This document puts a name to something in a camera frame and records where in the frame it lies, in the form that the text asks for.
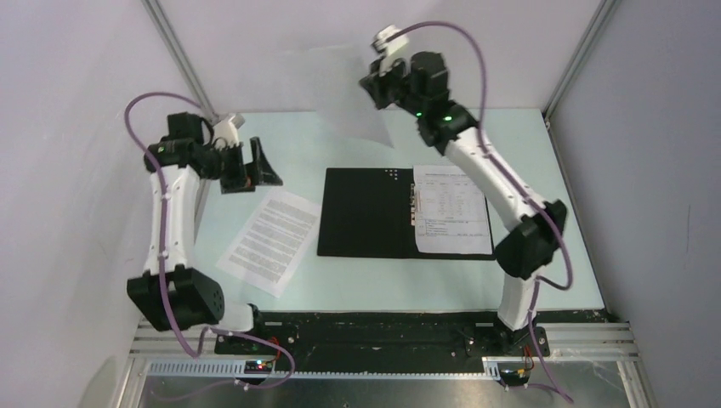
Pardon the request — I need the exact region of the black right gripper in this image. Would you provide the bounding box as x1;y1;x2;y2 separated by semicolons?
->
360;52;426;118

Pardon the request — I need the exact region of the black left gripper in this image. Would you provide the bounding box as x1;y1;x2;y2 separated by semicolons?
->
202;137;282;195

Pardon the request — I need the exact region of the white text-printed paper sheet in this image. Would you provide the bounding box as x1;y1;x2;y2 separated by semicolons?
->
216;188;321;298

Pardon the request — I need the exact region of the red and black folder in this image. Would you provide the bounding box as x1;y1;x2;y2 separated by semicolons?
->
316;167;495;261

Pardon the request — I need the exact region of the white table-printed paper sheet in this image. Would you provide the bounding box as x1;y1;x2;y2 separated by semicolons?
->
412;165;493;257

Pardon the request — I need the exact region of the white blank-backed paper sheet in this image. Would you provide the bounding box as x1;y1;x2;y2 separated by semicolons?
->
281;44;394;148

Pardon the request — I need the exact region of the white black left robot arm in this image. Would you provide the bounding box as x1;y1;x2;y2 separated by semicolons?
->
127;137;282;332

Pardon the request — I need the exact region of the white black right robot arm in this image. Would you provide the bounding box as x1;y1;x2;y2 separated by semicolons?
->
359;52;570;355

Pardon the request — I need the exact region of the metal folder clip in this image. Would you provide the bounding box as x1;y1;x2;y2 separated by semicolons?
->
410;183;420;227

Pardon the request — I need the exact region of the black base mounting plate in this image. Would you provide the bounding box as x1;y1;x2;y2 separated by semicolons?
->
157;308;612;374

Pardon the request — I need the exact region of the left controller board with leds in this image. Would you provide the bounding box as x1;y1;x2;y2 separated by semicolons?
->
243;360;275;375

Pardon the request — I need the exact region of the right controller board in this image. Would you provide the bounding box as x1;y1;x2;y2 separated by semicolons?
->
499;369;530;388

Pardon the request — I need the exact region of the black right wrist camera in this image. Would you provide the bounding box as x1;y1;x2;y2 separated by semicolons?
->
410;51;449;88

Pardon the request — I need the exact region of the left aluminium corner post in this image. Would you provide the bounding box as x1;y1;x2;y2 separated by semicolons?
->
141;0;219;124

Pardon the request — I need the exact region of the aluminium corner post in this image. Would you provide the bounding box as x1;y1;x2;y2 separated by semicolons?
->
542;0;621;125
141;0;219;124

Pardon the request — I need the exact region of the right aluminium corner post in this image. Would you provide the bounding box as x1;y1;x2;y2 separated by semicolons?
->
542;0;621;125

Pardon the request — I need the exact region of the aluminium front frame rail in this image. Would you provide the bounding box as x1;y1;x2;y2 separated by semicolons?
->
113;312;657;407

